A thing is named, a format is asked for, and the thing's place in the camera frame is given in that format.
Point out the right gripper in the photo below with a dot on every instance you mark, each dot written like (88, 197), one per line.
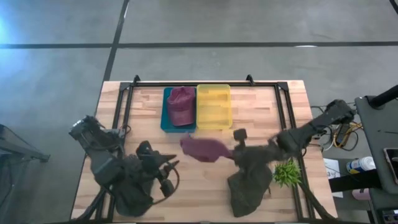
(253, 155)

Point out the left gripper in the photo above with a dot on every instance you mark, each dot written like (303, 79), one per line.
(149, 155)

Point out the maroon baseball cap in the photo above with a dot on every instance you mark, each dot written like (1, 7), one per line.
(181, 105)
(202, 149)

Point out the black baseball cap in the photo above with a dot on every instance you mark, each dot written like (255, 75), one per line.
(133, 199)
(248, 193)

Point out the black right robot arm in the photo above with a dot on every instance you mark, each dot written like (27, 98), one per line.
(311, 129)

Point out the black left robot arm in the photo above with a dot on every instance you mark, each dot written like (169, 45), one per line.
(102, 161)

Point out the teal plastic bin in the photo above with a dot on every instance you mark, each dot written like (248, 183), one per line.
(178, 129)

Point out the yellow translucent plastic bin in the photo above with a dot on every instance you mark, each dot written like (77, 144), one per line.
(214, 107)

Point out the green spiky artificial plant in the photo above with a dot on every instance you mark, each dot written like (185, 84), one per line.
(287, 173)

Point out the white paper sheet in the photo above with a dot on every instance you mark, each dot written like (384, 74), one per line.
(331, 168)

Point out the black support bar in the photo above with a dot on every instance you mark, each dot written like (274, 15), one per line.
(354, 182)

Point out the white wipes canister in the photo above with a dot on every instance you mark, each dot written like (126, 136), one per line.
(362, 164)

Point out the pink container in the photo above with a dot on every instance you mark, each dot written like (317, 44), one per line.
(362, 194)

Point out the grey side table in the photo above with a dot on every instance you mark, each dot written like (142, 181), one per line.
(379, 130)

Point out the smartphone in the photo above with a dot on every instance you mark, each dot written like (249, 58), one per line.
(392, 165)

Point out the black cylindrical pole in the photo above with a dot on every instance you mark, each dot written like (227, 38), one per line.
(384, 97)

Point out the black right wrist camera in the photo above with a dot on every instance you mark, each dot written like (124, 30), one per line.
(240, 135)

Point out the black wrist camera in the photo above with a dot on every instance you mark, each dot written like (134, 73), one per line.
(240, 135)
(168, 187)

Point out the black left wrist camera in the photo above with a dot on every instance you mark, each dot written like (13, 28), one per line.
(168, 187)

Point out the black metal table frame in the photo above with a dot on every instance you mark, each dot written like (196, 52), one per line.
(205, 83)

